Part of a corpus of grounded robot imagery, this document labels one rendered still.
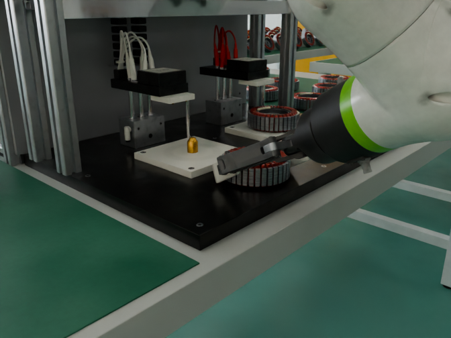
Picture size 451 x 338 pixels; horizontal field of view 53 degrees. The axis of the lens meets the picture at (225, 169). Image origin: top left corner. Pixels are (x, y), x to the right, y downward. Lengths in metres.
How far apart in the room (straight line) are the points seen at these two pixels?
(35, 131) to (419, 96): 0.64
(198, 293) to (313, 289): 1.33
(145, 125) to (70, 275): 0.43
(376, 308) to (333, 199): 1.11
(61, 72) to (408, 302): 1.49
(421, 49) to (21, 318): 0.43
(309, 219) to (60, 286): 0.35
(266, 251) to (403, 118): 0.26
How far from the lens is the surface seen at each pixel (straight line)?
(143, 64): 0.88
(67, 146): 0.77
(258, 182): 0.68
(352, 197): 0.78
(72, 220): 0.67
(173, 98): 0.80
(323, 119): 0.52
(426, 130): 0.44
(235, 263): 0.56
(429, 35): 0.41
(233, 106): 1.07
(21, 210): 0.73
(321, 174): 0.76
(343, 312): 1.74
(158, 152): 0.82
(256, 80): 0.99
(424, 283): 2.00
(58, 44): 0.75
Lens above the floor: 1.03
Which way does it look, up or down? 20 degrees down
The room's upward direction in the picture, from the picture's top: straight up
